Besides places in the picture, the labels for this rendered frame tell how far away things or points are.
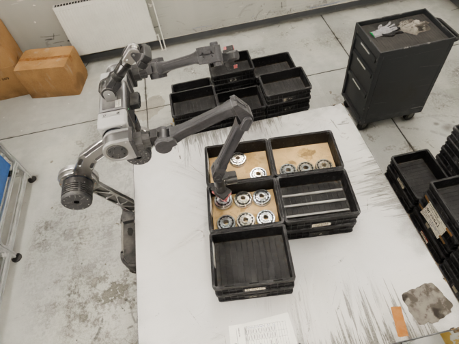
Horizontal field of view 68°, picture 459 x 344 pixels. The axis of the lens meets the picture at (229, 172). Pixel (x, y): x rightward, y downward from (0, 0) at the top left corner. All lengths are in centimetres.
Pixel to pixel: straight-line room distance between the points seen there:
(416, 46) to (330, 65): 139
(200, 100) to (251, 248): 166
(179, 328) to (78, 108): 304
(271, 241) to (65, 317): 174
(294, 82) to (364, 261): 178
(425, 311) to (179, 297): 123
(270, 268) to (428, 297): 79
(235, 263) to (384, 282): 77
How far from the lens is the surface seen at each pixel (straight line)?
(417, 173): 302
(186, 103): 315
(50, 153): 402
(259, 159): 219
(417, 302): 204
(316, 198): 204
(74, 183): 223
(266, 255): 186
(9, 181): 353
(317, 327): 190
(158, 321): 198
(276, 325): 189
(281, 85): 321
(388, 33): 321
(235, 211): 198
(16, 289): 332
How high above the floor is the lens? 255
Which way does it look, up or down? 53 degrees down
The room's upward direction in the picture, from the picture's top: 10 degrees counter-clockwise
